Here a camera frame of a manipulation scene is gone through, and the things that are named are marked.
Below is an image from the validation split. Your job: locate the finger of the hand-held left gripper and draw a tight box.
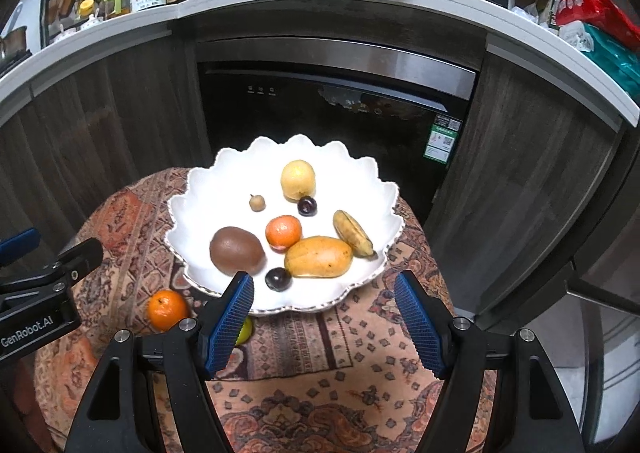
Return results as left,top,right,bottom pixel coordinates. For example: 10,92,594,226
0,238,104,314
0,228,41,266

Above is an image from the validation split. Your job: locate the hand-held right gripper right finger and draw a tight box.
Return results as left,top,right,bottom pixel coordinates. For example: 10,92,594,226
394,270,586,453

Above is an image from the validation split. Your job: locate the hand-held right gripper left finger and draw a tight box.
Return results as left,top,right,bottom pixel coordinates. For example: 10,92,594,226
65,271,256,453

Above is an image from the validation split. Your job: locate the brown kiwi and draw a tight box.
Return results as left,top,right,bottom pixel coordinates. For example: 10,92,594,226
209,226,267,277

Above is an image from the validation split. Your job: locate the small tangerine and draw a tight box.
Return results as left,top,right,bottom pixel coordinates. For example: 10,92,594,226
265,214,303,253

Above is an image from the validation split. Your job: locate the yellow mango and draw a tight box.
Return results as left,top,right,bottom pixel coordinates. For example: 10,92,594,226
284,235,354,279

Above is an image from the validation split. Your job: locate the small yellow banana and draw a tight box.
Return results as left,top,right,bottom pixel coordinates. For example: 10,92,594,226
333,209,376,258

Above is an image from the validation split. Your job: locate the white scalloped plate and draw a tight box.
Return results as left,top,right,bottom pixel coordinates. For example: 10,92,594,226
166,134,401,318

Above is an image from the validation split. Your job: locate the yellow pear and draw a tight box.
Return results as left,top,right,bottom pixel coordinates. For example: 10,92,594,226
280,159,317,204

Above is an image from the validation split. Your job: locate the green round fruit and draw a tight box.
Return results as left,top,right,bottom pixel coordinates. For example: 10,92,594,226
234,315,254,346

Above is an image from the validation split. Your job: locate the large orange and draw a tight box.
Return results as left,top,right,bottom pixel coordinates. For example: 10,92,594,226
146,289,191,333

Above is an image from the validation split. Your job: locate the patterned paisley tablecloth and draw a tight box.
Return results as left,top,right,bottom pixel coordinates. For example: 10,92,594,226
32,165,496,453

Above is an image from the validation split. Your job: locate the dark wood cabinet door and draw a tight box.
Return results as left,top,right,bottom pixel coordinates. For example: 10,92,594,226
425,45,626,329
0,33,211,284

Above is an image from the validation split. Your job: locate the green white energy sticker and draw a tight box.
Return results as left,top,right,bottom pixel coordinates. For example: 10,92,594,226
424,115,463,162

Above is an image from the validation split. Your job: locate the metal pot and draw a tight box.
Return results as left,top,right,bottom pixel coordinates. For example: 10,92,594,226
0,25,30,64

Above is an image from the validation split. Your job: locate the black built-in dishwasher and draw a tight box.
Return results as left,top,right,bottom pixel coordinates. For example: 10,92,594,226
194,35,482,229

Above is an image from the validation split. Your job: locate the white packet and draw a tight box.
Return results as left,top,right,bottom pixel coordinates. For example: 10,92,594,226
560,22,598,54

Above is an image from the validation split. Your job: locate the teal plastic packet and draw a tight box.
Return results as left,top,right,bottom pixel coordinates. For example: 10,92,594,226
585,23,640,101

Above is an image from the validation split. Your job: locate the red plastic bag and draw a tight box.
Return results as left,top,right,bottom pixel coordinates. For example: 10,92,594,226
557,0,640,51

